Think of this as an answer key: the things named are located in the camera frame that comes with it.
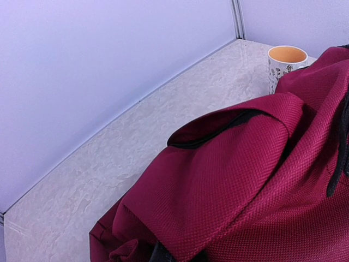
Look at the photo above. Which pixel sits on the dark red student backpack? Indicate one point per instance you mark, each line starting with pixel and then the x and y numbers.
pixel 263 180

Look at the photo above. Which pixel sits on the white floral mug orange inside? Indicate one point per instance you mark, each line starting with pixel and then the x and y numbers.
pixel 283 60

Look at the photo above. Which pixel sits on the aluminium corner post left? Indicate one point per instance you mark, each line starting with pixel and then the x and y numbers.
pixel 238 19

